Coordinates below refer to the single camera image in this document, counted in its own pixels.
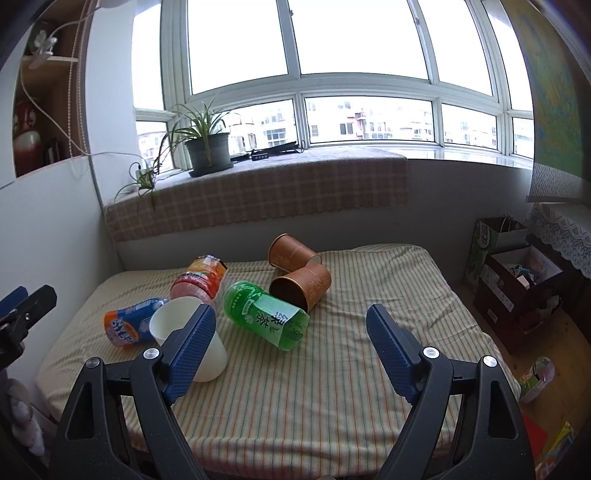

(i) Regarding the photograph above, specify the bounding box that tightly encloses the black flat device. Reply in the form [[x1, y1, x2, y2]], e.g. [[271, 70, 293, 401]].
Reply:
[[267, 140, 306, 155]]

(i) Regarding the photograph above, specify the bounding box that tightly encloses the white cup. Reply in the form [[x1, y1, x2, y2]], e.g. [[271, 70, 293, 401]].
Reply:
[[149, 296, 228, 383]]

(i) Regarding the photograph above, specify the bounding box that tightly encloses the dark cardboard box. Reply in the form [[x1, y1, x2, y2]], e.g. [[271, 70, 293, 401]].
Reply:
[[473, 244, 578, 355]]

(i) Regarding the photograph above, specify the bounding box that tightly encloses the white clip fan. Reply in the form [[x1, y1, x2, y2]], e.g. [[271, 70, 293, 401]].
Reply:
[[28, 30, 58, 70]]

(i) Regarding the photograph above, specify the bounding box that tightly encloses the white cable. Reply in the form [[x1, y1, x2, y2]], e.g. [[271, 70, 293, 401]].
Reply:
[[0, 0, 148, 190]]

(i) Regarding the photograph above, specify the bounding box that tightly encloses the green cut bottle cup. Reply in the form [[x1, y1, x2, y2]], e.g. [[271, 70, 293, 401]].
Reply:
[[223, 280, 310, 353]]

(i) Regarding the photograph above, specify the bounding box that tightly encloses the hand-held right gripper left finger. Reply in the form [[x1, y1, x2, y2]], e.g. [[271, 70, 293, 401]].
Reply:
[[48, 304, 218, 480]]

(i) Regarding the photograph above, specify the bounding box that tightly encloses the green paper bag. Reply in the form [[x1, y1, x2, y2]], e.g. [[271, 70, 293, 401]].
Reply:
[[465, 216, 528, 291]]

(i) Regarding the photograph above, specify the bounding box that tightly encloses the blue orange cut bottle cup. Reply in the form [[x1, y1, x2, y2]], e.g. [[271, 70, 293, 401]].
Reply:
[[103, 298, 169, 348]]

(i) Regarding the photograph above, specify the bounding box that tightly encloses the pink green snack packet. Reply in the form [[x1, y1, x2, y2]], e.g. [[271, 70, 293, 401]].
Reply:
[[517, 356, 556, 404]]

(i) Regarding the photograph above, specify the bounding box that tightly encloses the white bead chain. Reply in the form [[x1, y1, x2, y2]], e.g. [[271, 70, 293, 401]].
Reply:
[[67, 0, 93, 158]]

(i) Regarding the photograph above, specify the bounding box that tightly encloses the wall map poster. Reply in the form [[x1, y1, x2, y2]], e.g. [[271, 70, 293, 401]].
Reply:
[[501, 0, 591, 203]]

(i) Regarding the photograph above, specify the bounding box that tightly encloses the orange red cut bottle cup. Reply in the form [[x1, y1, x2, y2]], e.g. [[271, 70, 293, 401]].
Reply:
[[170, 254, 229, 306]]

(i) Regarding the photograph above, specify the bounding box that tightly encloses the wooden shelf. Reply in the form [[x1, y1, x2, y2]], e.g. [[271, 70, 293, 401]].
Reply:
[[13, 0, 100, 178]]

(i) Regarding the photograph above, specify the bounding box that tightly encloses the white lace cloth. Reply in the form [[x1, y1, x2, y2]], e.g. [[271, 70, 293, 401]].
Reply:
[[526, 202, 591, 280]]

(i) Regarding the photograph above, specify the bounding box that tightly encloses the brown paper cup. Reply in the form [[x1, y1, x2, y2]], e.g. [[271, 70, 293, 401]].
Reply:
[[269, 264, 332, 313], [268, 233, 322, 273]]

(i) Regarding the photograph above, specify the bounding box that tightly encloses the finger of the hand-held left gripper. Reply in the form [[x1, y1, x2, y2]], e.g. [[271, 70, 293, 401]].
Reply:
[[0, 285, 57, 370], [0, 286, 28, 319]]

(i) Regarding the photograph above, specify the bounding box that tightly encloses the grey plush cloth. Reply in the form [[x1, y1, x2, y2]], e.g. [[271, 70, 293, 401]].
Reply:
[[9, 378, 47, 455]]

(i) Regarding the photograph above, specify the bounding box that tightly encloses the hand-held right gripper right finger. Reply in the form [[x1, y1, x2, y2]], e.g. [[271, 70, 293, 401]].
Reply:
[[366, 303, 536, 480]]

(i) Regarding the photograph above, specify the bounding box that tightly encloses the potted spider plant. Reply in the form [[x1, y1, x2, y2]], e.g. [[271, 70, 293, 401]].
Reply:
[[114, 95, 241, 208]]

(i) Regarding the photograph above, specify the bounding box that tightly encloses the white window frame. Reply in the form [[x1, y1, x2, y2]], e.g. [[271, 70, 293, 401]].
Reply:
[[131, 0, 536, 176]]

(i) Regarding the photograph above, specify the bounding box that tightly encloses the colourful packet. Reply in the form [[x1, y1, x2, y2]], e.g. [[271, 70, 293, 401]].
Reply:
[[536, 420, 575, 478]]

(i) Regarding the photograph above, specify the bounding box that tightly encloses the red white doll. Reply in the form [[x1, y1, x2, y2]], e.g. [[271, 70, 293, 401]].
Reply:
[[14, 99, 42, 174]]

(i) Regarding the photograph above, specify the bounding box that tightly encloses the plaid blanket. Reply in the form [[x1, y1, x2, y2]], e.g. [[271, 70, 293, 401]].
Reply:
[[104, 147, 410, 243]]

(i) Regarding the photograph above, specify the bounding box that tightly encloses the red paper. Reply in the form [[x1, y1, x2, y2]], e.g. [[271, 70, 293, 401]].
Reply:
[[522, 413, 549, 462]]

